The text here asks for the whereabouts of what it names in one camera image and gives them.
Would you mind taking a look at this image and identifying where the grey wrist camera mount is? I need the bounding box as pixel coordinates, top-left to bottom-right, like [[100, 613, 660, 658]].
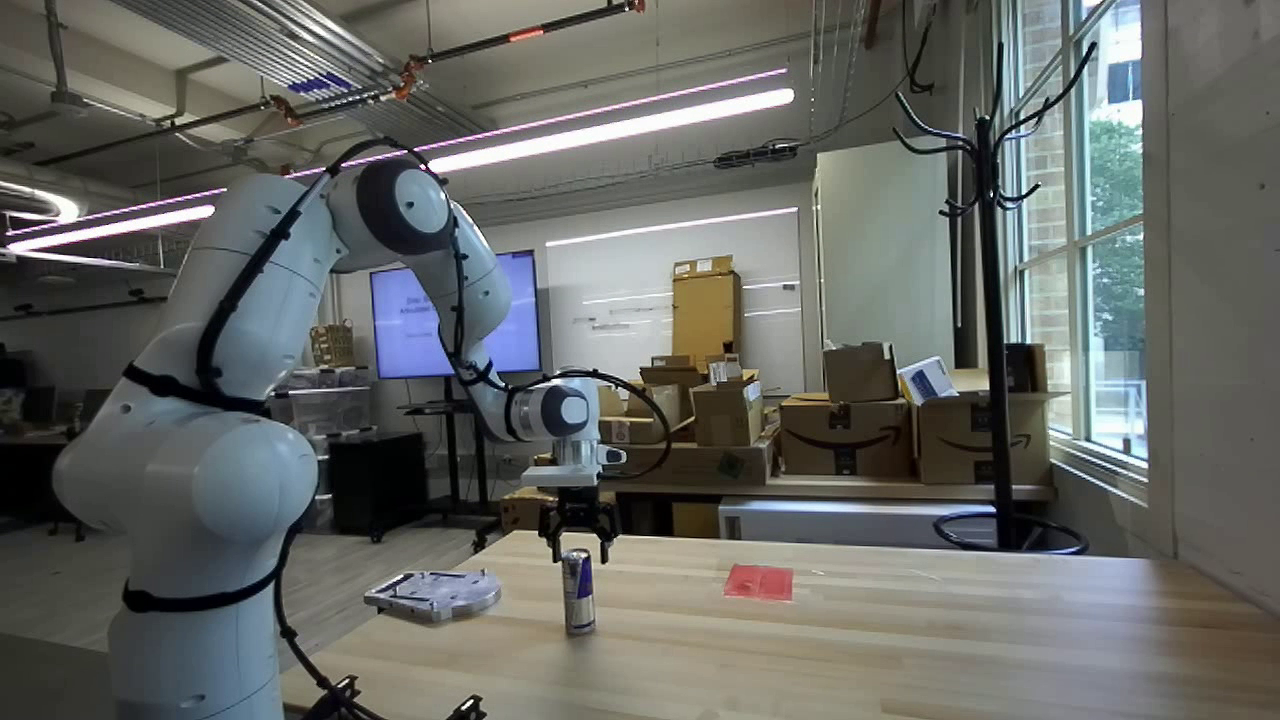
[[517, 456, 632, 494]]

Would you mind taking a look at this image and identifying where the large TV screen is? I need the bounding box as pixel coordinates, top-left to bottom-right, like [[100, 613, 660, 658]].
[[367, 248, 547, 384]]

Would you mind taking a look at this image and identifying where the medium cardboard box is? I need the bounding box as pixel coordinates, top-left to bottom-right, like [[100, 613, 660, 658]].
[[686, 375, 768, 450]]

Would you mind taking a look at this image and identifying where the black coat rack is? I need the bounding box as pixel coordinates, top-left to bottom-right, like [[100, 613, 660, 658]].
[[887, 34, 1103, 560]]

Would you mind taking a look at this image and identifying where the black TV stand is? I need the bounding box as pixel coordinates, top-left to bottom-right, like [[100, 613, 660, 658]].
[[401, 375, 509, 557]]

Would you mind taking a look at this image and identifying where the long ceiling light strip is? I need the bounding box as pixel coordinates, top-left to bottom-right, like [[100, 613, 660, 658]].
[[0, 65, 800, 259]]

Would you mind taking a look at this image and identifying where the white blue package box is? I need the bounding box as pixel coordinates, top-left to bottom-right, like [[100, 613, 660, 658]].
[[895, 353, 963, 406]]

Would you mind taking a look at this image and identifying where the wall whiteboard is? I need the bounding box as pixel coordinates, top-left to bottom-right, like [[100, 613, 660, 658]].
[[535, 204, 806, 390]]

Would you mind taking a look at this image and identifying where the Amazon cardboard box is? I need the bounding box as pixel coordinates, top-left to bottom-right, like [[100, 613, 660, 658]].
[[775, 390, 921, 484], [911, 387, 1054, 486]]

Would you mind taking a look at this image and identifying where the large window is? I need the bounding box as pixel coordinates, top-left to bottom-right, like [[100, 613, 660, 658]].
[[997, 0, 1155, 486]]

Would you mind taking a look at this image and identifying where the silver blue soda can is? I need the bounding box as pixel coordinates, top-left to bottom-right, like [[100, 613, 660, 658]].
[[555, 542, 599, 640]]

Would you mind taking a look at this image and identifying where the tall upright cardboard box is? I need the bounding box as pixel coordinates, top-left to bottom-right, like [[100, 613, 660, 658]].
[[668, 253, 745, 372]]

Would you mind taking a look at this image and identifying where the open cardboard box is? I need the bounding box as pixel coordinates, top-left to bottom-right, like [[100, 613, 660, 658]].
[[819, 338, 902, 406]]

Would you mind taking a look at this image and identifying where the long flat cardboard box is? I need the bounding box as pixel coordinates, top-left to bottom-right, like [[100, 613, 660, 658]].
[[612, 439, 775, 492]]

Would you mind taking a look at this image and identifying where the black floor cabinet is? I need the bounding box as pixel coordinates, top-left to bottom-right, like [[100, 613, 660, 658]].
[[323, 429, 437, 542]]

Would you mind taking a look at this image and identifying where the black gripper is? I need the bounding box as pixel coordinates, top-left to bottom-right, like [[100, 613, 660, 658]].
[[535, 484, 620, 566]]

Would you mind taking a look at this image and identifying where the red flat block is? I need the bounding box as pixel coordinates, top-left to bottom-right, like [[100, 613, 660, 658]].
[[718, 560, 800, 607]]

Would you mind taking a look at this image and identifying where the small flat cardboard box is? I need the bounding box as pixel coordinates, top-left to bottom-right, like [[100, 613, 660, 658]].
[[595, 411, 678, 447]]

